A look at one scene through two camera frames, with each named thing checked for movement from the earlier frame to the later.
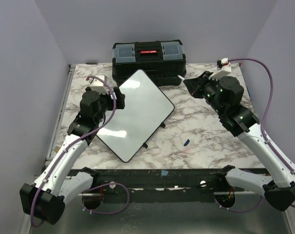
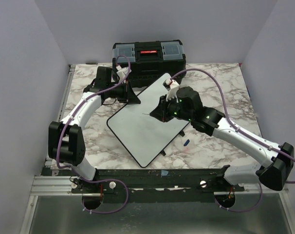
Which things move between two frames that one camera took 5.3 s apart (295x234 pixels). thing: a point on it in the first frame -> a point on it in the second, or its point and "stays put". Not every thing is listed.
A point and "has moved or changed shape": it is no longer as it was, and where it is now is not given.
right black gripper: [194, 86] -> [160, 112]
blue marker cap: [186, 143] stays put
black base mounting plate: [162, 185] stays put
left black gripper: [119, 101] -> [131, 96]
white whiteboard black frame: [146, 107] has moved or changed shape
